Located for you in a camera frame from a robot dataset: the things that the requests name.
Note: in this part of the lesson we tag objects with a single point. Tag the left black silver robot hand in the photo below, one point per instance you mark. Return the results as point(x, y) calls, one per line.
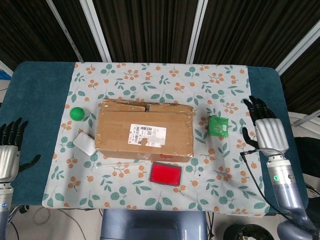
point(8, 162)

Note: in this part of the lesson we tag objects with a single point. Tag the green ball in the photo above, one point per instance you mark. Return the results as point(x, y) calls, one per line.
point(77, 114)

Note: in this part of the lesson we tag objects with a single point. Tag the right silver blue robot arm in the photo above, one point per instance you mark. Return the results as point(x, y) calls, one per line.
point(287, 190)

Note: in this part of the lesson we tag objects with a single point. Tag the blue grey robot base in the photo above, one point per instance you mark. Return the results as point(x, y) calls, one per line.
point(153, 225)

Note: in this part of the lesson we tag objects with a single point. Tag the teal table cover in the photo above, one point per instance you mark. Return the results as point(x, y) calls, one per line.
point(37, 100)

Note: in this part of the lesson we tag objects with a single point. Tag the red ink pad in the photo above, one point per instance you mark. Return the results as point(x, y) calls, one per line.
point(165, 174)

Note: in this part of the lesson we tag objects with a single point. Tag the white aluminium frame post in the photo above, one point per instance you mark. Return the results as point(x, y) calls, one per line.
point(297, 47)
point(197, 31)
point(96, 31)
point(65, 31)

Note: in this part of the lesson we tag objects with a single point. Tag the white plastic case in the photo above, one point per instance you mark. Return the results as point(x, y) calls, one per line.
point(84, 143)

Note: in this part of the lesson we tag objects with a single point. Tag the white metal floor frame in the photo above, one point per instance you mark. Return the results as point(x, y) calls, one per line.
point(303, 117)

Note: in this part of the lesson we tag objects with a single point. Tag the green foil sachet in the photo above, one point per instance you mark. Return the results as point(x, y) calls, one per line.
point(218, 126)

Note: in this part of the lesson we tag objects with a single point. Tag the brown cardboard shipping box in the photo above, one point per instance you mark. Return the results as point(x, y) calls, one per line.
point(117, 130)

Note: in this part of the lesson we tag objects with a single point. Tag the floral leaf print tablecloth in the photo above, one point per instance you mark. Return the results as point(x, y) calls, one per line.
point(160, 82)

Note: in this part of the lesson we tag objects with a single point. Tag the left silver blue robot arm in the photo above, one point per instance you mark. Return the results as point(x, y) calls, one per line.
point(4, 210)

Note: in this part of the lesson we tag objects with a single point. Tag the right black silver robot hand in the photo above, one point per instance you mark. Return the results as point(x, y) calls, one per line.
point(271, 135)

